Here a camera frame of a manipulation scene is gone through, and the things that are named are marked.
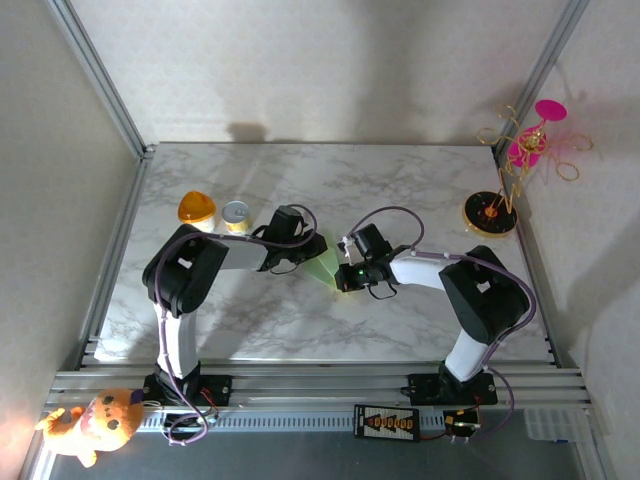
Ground tin can yellow label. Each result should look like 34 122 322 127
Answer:
221 200 253 236

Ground white cup orange lid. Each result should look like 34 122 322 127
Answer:
177 190 218 236

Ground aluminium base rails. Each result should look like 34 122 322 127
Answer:
44 363 599 416

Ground black orange power board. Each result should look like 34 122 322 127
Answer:
353 403 421 443

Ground black yellow connector module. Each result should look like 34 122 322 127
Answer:
443 408 482 434

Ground clear plastic box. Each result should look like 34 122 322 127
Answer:
522 407 577 444

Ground pink plastic glass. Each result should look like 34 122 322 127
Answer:
506 99 570 170

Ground orange plush toy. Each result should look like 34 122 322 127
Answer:
34 388 146 469

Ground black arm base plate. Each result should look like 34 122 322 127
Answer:
143 373 234 407
407 372 499 407

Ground gold wire stand black base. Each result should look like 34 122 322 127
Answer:
462 103 595 240

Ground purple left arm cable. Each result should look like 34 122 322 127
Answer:
152 203 320 447

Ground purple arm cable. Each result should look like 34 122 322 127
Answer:
352 205 539 445
152 203 320 447

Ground grey slotted cable duct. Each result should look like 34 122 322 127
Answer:
134 410 451 434

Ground red black wire pair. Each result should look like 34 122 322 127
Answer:
198 387 221 417

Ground aluminium table side rail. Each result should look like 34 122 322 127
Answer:
74 144 159 371
492 144 566 370

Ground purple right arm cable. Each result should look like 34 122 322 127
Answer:
352 205 539 445

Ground aluminium frame post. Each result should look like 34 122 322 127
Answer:
492 0 591 156
47 0 157 160

